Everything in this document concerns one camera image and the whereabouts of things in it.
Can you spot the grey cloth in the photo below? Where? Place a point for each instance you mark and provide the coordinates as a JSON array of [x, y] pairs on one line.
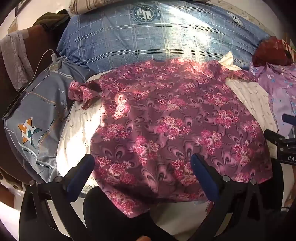
[[17, 58]]

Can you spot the dark red cloth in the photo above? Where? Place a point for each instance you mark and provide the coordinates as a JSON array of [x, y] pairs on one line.
[[269, 52]]

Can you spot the wall picture frame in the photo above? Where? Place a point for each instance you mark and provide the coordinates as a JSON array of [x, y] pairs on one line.
[[21, 7], [12, 27]]

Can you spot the pink floral shirt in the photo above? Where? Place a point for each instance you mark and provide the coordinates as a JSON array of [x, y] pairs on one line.
[[166, 111]]

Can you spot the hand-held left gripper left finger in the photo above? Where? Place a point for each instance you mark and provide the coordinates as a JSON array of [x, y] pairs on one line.
[[77, 180]]

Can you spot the dark brown chair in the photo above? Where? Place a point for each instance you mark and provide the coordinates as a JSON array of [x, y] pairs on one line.
[[42, 38]]

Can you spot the blue plaid quilt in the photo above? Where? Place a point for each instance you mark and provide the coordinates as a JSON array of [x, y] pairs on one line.
[[138, 39]]

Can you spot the beige striped bolster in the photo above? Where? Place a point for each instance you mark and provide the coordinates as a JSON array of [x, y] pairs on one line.
[[92, 5]]

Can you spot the grey star-print pillow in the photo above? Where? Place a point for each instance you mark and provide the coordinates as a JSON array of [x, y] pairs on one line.
[[39, 104]]

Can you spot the cream leaf-print pillow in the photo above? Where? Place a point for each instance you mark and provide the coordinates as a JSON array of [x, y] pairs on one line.
[[78, 129]]

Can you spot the olive green cloth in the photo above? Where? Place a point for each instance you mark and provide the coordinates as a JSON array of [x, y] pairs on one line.
[[53, 17]]

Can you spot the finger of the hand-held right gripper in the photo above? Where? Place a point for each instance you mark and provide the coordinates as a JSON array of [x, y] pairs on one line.
[[274, 136], [290, 119]]

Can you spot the purple floral shirt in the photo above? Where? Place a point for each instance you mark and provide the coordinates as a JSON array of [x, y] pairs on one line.
[[279, 88]]

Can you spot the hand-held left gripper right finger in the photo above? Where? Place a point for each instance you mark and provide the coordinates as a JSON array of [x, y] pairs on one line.
[[205, 178]]

